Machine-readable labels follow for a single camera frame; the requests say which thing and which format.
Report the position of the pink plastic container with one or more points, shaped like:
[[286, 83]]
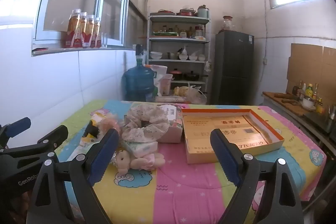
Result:
[[166, 84]]

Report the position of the black water pump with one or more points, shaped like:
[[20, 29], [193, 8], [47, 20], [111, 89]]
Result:
[[139, 52]]

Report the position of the small cream plush bear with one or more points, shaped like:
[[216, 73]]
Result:
[[123, 161]]

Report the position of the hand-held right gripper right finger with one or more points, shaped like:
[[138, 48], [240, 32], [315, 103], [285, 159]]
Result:
[[223, 158]]

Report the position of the white bowl with metal rim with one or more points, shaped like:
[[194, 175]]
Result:
[[308, 103]]

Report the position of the flat egg tray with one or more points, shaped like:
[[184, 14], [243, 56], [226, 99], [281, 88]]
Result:
[[170, 99]]

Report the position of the red-lidded storage jar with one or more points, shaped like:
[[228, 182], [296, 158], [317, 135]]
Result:
[[199, 32]]

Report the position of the clear drinking glass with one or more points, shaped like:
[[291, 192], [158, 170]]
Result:
[[104, 40]]

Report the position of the white sack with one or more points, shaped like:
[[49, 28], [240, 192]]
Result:
[[158, 73]]

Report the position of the red flat lid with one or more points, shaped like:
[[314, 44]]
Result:
[[162, 13]]

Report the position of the striped cartoon blanket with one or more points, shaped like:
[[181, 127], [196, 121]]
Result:
[[183, 187]]

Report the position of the clear plastic bag of food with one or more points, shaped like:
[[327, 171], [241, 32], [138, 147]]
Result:
[[194, 95]]

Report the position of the blue water jug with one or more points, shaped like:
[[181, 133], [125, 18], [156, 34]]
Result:
[[137, 82]]

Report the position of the row of condiment bottles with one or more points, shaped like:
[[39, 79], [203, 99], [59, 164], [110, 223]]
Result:
[[309, 90]]

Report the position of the cardboard wall sheet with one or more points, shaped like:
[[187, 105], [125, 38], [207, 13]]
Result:
[[307, 64]]

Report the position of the teal canister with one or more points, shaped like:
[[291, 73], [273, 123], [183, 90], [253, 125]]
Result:
[[203, 12]]

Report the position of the floral tissue box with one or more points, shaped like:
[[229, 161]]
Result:
[[170, 133]]

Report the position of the pale floral scrunchie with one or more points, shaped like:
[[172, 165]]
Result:
[[157, 129]]

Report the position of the small white plastic bag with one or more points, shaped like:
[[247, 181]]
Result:
[[208, 66]]

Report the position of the stack of white bowls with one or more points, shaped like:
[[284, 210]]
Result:
[[156, 56]]

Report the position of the kitchen counter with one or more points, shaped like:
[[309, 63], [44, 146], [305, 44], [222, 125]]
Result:
[[291, 115]]

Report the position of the wooden cutting board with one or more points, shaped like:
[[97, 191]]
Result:
[[275, 101]]

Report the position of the dark refrigerator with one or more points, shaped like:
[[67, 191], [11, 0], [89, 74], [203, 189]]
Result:
[[232, 69]]

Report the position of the small metal pot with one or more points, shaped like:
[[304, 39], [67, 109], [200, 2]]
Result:
[[172, 56]]

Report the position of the orange drink bottle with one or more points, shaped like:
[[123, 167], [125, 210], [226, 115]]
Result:
[[91, 32], [73, 29], [98, 33], [83, 31]]

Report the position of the white metal shelf rack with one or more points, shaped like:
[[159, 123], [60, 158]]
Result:
[[178, 40]]

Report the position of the black wok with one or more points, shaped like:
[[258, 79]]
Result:
[[191, 76]]

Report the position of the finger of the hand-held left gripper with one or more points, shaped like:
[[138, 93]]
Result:
[[19, 123], [52, 136]]

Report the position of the dark sink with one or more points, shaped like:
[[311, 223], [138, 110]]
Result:
[[321, 121]]

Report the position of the red enamel pan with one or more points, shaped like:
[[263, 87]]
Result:
[[186, 12]]

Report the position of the black pot with red lid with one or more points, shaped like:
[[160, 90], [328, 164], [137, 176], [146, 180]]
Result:
[[176, 74]]

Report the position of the orange-rimmed cardboard box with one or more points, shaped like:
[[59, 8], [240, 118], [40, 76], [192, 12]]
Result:
[[199, 134]]

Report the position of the green tray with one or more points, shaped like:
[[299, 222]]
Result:
[[164, 34]]

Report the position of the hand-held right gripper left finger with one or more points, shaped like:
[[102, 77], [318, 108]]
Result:
[[105, 155]]

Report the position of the white ceramic bowl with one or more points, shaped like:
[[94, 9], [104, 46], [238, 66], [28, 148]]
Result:
[[183, 57], [201, 57], [193, 58]]

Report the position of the flat red packet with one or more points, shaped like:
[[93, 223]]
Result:
[[40, 49]]

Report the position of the glass jar with red lid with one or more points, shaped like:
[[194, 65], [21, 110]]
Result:
[[229, 24]]

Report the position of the small white tissue packet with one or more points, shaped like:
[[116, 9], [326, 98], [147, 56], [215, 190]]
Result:
[[139, 148]]

